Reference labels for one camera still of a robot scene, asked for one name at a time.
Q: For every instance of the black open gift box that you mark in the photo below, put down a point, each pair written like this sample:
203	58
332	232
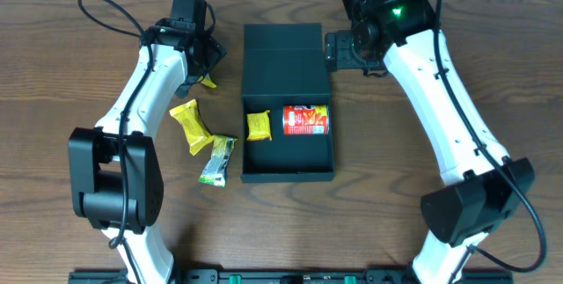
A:
284	65

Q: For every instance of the green silver snack packet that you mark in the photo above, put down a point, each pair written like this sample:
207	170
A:
214	173

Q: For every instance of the yellow Lemond biscuit packet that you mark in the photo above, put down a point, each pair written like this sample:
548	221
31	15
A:
259	126

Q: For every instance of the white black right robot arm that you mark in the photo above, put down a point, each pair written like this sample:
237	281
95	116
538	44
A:
482	185

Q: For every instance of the red Pringles can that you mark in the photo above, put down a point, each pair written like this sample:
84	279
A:
306	120

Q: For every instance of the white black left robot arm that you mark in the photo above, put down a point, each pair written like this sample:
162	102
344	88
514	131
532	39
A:
116	182

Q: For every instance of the large yellow snack packet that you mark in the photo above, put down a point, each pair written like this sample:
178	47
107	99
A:
196	133

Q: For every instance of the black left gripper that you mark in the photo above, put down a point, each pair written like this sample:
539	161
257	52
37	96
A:
208	61

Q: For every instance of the small yellow snack packet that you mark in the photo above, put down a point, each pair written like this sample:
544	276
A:
207	81

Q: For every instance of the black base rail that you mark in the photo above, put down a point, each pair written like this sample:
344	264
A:
371	276

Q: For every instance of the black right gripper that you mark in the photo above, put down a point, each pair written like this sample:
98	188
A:
336	51

